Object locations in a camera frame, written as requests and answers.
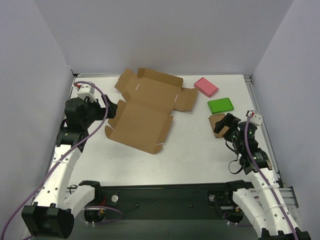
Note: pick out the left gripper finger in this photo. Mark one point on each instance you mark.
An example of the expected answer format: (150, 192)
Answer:
(106, 102)
(111, 110)

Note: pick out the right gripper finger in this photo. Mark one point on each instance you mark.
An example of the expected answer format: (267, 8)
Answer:
(231, 121)
(220, 125)

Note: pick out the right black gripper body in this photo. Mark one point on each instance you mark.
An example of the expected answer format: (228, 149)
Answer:
(230, 123)

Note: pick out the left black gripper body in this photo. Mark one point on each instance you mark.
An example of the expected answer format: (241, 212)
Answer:
(103, 107)

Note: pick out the large brown cardboard box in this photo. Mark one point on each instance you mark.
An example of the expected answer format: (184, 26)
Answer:
(143, 117)

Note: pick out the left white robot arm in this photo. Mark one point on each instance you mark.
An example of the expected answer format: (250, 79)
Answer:
(51, 214)

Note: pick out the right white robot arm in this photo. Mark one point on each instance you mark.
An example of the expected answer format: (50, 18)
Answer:
(266, 210)

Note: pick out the small brown cardboard box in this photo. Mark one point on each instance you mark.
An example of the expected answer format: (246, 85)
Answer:
(213, 119)

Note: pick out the green paper box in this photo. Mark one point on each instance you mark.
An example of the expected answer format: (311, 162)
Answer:
(219, 106)

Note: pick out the pink paper box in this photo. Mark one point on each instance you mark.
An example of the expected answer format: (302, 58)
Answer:
(206, 87)

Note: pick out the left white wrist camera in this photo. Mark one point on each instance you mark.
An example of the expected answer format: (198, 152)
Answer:
(86, 90)

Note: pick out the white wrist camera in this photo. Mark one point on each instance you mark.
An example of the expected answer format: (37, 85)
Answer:
(254, 117)
(86, 90)

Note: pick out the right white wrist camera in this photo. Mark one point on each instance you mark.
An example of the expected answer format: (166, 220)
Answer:
(254, 117)

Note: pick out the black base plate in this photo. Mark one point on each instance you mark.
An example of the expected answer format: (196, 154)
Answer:
(203, 201)

